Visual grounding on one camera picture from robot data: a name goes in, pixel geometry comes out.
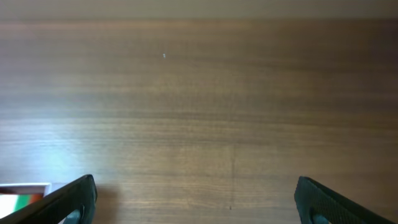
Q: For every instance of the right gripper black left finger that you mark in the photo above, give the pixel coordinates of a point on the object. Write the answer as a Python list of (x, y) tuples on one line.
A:
[(73, 203)]

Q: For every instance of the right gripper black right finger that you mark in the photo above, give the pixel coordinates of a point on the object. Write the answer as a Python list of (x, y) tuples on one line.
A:
[(317, 203)]

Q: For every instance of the white box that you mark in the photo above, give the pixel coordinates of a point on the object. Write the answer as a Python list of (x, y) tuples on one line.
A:
[(31, 188)]

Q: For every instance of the multicolour puzzle cube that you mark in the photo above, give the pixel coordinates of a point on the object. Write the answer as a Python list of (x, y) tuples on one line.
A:
[(11, 203)]

